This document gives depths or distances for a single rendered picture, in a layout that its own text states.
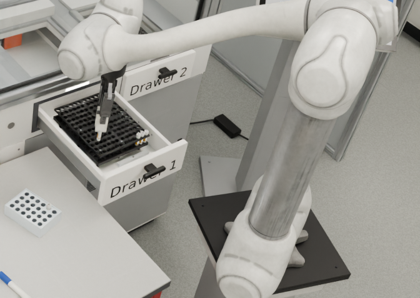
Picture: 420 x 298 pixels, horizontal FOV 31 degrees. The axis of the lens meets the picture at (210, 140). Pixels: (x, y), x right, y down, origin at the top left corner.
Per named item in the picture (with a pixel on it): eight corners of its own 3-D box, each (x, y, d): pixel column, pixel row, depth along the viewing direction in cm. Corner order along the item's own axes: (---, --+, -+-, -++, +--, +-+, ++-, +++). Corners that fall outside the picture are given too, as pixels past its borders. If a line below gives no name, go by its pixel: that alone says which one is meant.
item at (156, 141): (174, 163, 218) (177, 149, 214) (102, 197, 203) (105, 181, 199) (93, 85, 236) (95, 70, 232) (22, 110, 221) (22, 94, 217)
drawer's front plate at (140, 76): (190, 77, 253) (196, 51, 246) (122, 103, 235) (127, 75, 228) (186, 74, 254) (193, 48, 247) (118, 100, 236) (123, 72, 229)
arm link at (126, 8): (105, 20, 187) (80, 45, 177) (114, -34, 177) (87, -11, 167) (144, 37, 186) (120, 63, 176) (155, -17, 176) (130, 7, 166)
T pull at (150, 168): (165, 170, 206) (166, 167, 205) (144, 180, 201) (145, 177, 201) (157, 162, 208) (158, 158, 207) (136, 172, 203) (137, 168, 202)
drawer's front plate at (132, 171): (180, 169, 219) (188, 142, 212) (100, 207, 202) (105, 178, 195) (177, 165, 220) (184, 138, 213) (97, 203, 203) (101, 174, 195)
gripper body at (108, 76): (128, 70, 184) (123, 99, 190) (126, 49, 190) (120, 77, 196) (97, 67, 182) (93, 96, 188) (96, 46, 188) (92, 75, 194)
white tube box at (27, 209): (60, 220, 203) (62, 211, 200) (39, 238, 197) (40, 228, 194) (25, 197, 206) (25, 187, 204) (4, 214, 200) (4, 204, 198)
